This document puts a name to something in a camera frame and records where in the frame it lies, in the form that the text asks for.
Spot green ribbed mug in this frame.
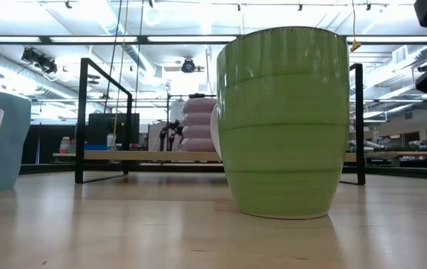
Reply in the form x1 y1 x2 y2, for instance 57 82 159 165
210 25 351 220

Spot purple ringed mug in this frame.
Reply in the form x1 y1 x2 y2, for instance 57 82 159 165
181 96 218 152

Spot light blue mug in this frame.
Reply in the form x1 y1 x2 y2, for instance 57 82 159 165
0 87 32 194

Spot round black ceiling lamp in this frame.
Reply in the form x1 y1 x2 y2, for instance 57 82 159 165
181 58 196 74

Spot black overhead light bar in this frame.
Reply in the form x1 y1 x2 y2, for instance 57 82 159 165
0 34 427 46

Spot black background monitor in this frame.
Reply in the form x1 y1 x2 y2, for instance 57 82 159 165
86 113 140 147

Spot clear jar red contents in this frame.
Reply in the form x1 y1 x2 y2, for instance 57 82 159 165
58 136 72 155

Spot black ceiling track lights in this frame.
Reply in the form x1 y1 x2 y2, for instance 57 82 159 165
21 46 58 75

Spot black hanging cable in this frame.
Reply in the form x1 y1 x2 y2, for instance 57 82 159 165
103 0 124 115

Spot black frame wooden rack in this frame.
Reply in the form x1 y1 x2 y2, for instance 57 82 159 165
74 58 367 186

